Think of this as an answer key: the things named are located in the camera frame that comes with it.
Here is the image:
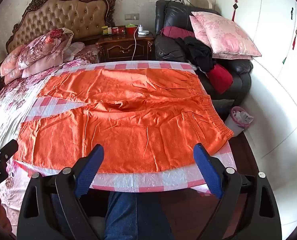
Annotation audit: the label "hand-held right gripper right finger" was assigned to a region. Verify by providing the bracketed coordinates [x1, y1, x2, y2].
[193, 143, 282, 240]

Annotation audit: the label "pink floral pillow stack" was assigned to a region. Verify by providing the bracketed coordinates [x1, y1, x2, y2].
[0, 44, 26, 84]

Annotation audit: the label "black clothes pile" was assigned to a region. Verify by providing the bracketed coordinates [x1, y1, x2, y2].
[175, 36, 214, 72]

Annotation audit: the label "red tassel ornament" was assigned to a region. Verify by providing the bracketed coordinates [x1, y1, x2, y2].
[292, 11, 297, 51]
[230, 0, 239, 22]

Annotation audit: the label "pink checkered cloth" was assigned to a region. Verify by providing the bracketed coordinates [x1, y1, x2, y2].
[19, 60, 237, 197]

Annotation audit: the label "tufted carved headboard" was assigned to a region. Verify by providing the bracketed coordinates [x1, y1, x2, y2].
[6, 0, 116, 54]

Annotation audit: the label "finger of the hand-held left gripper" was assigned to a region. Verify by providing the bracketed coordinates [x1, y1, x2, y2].
[0, 139, 19, 167]

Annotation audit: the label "folded floral quilt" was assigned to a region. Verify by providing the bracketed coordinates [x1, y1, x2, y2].
[16, 27, 74, 70]

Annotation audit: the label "orange pants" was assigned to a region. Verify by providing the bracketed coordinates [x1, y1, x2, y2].
[13, 68, 234, 174]

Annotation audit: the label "white charger cable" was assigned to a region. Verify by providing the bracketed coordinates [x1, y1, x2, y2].
[132, 24, 144, 61]

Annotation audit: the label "person's blue jeans legs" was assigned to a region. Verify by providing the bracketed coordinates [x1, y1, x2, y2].
[51, 192, 175, 240]

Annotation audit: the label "maroon floral pillow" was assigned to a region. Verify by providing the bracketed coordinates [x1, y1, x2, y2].
[74, 44, 101, 64]

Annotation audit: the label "pink trash bin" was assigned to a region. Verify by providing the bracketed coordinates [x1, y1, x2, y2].
[224, 106, 254, 138]

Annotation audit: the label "black leather armchair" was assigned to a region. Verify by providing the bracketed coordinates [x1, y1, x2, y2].
[155, 0, 253, 107]

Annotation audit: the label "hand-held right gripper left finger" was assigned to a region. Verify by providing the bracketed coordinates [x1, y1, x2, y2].
[17, 144, 105, 240]

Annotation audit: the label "floral bedsheet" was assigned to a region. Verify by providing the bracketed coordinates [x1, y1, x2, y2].
[0, 60, 94, 230]

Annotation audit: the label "red container with green top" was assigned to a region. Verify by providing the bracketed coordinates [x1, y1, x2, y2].
[126, 23, 139, 36]

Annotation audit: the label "white wardrobe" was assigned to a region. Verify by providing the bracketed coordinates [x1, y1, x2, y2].
[215, 0, 297, 160]

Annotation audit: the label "pink floral satin pillow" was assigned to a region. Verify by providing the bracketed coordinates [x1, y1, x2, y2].
[189, 15, 253, 60]
[190, 11, 262, 57]

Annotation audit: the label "white plastic object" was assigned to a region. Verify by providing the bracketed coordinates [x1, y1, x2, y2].
[188, 0, 212, 9]

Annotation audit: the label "dark wooden nightstand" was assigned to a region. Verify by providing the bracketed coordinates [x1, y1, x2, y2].
[96, 31, 156, 62]

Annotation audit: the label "maroon bolster cushion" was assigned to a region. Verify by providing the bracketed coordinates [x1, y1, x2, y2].
[160, 26, 196, 39]

